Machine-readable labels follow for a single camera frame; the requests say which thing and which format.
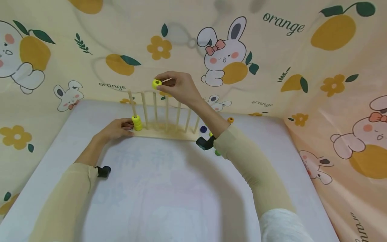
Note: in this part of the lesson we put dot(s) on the person's left hand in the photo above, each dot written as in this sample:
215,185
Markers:
112,131

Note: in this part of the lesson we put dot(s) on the person's right hand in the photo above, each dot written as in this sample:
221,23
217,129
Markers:
184,89

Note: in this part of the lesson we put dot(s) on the person's right fingers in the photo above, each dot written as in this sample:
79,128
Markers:
173,94

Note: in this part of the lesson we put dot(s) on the person's left fingers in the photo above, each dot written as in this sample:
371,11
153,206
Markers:
127,123

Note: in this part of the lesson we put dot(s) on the person's left thumb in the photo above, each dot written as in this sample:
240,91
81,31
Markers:
127,133

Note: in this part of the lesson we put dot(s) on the person's right thumb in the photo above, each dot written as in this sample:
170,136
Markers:
170,88

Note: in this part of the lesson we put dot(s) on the person's right index finger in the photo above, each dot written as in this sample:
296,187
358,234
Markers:
169,75

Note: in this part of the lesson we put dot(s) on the wooden peg rack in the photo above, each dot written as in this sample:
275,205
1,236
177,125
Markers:
164,132

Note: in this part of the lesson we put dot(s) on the person's left forearm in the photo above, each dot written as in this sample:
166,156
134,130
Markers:
68,198

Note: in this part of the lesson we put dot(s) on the person's right forearm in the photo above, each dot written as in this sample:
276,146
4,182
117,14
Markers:
251,168

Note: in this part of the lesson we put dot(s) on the black wrist band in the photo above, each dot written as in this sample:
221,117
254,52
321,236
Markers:
103,171
205,143

